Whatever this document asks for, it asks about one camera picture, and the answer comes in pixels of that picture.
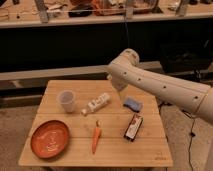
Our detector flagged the white plastic bottle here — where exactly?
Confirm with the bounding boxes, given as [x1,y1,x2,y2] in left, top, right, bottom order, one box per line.
[81,93,111,116]

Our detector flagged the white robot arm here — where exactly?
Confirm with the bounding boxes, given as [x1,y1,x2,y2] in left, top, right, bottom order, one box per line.
[107,49,213,125]

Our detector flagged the blue sponge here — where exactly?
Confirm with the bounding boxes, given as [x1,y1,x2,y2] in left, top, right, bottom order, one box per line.
[123,97,142,112]

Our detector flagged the clear plastic cup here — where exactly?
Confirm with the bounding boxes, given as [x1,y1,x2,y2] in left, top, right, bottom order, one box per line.
[57,90,75,113]

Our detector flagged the wooden table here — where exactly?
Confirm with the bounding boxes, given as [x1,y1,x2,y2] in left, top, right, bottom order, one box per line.
[19,80,173,168]

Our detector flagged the black chocolate bar package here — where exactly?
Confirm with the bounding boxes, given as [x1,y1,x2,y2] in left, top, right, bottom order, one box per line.
[124,114,143,142]

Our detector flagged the orange carrot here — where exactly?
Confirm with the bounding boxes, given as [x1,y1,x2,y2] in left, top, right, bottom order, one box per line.
[92,121,101,154]

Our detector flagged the orange plate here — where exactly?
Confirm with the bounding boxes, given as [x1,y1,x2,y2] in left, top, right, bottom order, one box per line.
[30,120,70,159]

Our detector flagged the black bin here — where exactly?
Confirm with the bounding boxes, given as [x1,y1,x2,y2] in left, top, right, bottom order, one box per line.
[160,42,213,73]

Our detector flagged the black power adapter with cable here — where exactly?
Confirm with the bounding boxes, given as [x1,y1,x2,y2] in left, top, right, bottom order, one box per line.
[182,110,196,171]

